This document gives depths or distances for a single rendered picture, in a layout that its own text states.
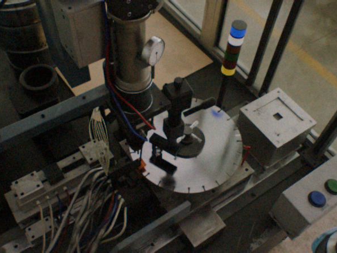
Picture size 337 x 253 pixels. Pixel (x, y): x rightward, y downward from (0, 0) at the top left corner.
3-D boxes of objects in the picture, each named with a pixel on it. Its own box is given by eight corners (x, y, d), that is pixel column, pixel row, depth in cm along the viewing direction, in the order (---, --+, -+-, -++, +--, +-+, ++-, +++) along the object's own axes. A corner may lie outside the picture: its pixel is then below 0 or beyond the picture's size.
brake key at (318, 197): (315, 191, 106) (317, 188, 104) (325, 202, 104) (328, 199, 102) (305, 198, 104) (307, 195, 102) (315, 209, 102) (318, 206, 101)
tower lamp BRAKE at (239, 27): (238, 26, 110) (240, 17, 107) (248, 34, 108) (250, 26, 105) (226, 31, 108) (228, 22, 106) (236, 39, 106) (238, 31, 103)
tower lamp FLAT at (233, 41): (236, 34, 112) (237, 26, 110) (245, 43, 110) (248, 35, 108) (224, 39, 111) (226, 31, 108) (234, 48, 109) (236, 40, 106)
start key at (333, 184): (331, 179, 108) (333, 177, 106) (341, 190, 106) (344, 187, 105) (322, 186, 107) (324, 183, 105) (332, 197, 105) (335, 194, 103)
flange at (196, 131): (173, 121, 110) (173, 116, 108) (209, 130, 109) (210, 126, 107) (161, 151, 104) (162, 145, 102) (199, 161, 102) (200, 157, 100)
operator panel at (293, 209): (326, 170, 126) (345, 147, 114) (351, 195, 121) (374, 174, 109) (267, 212, 116) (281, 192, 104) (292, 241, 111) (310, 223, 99)
